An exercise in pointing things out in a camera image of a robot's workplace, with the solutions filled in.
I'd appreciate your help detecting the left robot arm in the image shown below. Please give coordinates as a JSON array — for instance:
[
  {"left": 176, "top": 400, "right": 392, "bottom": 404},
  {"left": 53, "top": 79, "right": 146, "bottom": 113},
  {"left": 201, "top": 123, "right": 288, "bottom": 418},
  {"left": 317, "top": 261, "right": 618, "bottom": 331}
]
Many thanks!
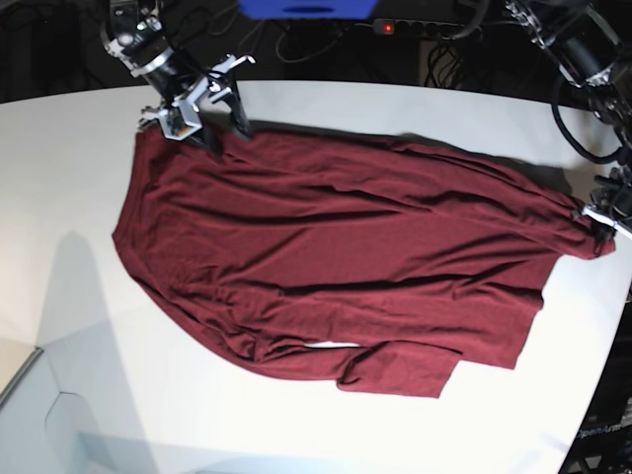
[{"left": 504, "top": 1, "right": 631, "bottom": 238}]

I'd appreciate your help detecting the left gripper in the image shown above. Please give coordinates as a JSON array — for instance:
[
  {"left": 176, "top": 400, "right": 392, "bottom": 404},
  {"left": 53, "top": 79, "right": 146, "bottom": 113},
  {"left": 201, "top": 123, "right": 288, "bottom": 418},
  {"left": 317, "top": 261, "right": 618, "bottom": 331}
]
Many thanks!
[{"left": 573, "top": 167, "right": 631, "bottom": 240}]

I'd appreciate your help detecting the dark red t-shirt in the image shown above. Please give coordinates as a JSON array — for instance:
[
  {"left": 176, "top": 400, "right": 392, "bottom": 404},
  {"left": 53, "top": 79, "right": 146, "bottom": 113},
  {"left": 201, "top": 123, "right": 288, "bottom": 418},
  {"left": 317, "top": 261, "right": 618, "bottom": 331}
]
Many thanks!
[{"left": 113, "top": 126, "right": 615, "bottom": 398}]

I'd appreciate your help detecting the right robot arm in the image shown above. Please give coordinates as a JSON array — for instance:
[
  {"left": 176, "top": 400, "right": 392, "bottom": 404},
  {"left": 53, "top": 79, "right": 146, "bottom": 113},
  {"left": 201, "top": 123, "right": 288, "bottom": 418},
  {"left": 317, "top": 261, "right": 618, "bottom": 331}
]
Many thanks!
[{"left": 100, "top": 1, "right": 255, "bottom": 156}]

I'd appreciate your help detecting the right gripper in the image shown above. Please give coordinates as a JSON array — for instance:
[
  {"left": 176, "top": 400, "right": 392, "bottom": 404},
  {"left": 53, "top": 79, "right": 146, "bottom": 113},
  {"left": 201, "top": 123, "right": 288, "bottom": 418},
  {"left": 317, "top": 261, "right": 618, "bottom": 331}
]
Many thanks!
[{"left": 141, "top": 54, "right": 256, "bottom": 163}]

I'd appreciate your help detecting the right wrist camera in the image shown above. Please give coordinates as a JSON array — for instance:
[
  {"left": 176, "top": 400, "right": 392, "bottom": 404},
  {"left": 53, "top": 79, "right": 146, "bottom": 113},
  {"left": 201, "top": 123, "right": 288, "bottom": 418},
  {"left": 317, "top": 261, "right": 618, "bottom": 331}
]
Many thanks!
[{"left": 158, "top": 107, "right": 202, "bottom": 141}]

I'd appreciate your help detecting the black power strip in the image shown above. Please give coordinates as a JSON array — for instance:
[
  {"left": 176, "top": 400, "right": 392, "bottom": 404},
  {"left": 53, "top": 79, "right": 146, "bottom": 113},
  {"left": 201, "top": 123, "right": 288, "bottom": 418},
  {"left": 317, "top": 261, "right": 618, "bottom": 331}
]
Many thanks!
[{"left": 370, "top": 18, "right": 466, "bottom": 40}]

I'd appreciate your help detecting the blue box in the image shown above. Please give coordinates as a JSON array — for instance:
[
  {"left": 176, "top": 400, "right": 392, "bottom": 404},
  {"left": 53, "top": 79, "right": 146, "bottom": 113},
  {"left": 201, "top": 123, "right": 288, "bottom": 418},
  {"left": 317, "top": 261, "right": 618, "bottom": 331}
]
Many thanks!
[{"left": 238, "top": 0, "right": 377, "bottom": 20}]

